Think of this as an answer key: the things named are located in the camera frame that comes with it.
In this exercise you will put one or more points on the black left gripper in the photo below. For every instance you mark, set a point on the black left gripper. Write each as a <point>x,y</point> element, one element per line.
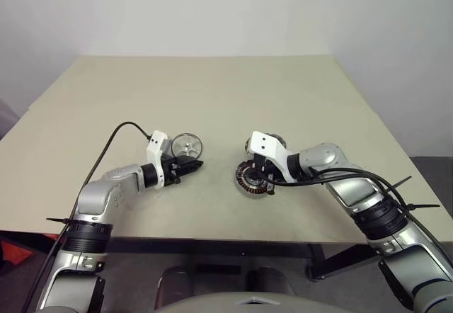
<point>173,171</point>

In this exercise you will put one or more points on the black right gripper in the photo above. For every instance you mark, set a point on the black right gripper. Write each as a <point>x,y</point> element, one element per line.
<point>274,175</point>

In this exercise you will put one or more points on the silver spoked rotor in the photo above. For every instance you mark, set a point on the silver spoked rotor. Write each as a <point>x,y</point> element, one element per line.
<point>187,145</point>

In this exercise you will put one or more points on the motor housing with copper windings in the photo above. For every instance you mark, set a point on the motor housing with copper windings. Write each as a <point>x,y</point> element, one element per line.
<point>247,183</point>

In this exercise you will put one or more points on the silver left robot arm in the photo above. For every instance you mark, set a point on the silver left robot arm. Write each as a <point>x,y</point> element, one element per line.
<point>99,192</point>

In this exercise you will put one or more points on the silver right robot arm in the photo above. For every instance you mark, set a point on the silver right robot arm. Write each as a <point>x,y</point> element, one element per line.
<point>371,196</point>

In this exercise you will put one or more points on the dark rounded shape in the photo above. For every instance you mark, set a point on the dark rounded shape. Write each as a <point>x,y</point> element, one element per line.
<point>173,284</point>

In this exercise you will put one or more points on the grey robot torso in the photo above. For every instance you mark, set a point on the grey robot torso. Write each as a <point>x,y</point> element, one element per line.
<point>247,304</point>

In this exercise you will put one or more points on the red object under table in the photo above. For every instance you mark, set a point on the red object under table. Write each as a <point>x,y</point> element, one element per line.
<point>21,253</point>

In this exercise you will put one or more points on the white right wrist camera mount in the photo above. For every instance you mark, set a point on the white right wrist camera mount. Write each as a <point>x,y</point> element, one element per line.
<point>269,144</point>

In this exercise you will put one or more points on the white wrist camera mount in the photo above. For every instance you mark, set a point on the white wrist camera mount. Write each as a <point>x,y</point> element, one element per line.
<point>157,146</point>
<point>269,144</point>

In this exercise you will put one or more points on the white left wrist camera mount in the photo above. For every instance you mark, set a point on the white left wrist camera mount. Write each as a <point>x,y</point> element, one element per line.
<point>157,146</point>

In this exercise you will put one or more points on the black table frame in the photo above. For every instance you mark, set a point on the black table frame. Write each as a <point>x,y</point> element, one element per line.
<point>212,245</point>

